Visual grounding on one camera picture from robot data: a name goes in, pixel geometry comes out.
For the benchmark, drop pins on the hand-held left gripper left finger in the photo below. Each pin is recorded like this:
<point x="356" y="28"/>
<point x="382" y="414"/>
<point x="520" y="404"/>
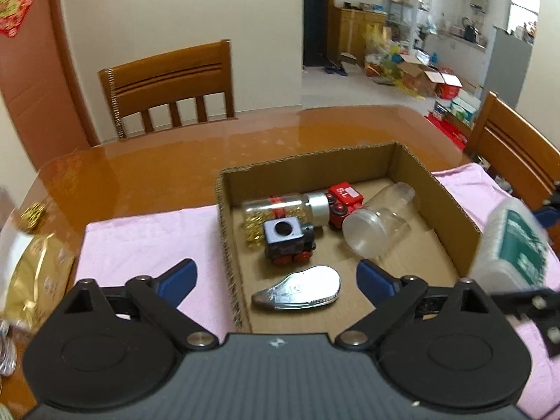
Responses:
<point x="177" y="280"/>

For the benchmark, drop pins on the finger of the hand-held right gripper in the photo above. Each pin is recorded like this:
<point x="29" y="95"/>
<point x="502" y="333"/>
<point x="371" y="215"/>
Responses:
<point x="549" y="218"/>
<point x="525" y="302"/>

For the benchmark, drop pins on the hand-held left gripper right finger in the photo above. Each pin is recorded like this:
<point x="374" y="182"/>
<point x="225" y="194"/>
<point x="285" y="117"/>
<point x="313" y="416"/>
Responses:
<point x="372" y="280"/>

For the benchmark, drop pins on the white bottle green label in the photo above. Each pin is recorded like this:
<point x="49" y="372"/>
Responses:
<point x="512" y="245"/>

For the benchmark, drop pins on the clear plastic jar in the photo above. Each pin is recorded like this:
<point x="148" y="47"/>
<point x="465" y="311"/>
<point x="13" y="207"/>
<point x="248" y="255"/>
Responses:
<point x="372" y="227"/>

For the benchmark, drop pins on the silver correction tape dispenser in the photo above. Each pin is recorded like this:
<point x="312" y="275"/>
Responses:
<point x="302" y="288"/>

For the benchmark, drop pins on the red toy train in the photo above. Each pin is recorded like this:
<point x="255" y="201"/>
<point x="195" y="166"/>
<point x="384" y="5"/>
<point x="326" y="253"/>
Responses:
<point x="345" y="201"/>

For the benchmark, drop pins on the blue black toy train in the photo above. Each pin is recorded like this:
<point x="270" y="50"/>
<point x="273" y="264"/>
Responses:
<point x="284" y="236"/>

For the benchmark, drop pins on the gold capsule bottle silver cap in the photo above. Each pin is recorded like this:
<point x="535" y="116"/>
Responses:
<point x="271" y="210"/>

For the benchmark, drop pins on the pink towel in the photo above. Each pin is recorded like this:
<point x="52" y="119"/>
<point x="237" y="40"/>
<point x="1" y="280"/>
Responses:
<point x="131" y="240"/>

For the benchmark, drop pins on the wooden chair grooved back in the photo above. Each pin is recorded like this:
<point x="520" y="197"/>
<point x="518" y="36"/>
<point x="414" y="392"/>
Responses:
<point x="512" y="140"/>

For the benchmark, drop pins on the red flat box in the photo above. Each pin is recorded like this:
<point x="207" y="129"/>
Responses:
<point x="446" y="129"/>

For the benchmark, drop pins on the gold tissue pack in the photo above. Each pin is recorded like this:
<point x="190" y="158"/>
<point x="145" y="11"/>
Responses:
<point x="35" y="275"/>

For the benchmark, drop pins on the grey refrigerator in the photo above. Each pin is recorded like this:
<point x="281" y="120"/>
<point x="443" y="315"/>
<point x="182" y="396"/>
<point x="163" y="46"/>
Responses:
<point x="507" y="65"/>

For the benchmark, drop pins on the gold foil wrapper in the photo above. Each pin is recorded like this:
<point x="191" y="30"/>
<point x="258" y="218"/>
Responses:
<point x="33" y="215"/>

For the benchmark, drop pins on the open cardboard floor box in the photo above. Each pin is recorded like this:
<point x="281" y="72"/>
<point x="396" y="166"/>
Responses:
<point x="422" y="78"/>

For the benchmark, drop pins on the wooden chair slatted back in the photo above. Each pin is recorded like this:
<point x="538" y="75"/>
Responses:
<point x="175" y="70"/>

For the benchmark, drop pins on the pair of dark slippers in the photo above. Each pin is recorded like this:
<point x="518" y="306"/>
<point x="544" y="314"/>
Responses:
<point x="336" y="69"/>

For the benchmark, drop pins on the brown wooden door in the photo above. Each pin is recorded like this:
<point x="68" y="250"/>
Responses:
<point x="39" y="96"/>

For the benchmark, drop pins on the yellow plastic bag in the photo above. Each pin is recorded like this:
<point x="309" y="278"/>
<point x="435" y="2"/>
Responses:
<point x="376" y="43"/>

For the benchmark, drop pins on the wooden cabinet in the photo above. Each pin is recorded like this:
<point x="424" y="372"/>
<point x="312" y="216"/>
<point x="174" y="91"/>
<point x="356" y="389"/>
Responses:
<point x="354" y="35"/>

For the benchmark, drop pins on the metal shelf rack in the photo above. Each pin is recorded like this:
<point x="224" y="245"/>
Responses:
<point x="407" y="4"/>

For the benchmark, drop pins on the red paper door decoration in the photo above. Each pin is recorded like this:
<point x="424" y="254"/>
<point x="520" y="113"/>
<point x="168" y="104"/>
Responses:
<point x="13" y="11"/>

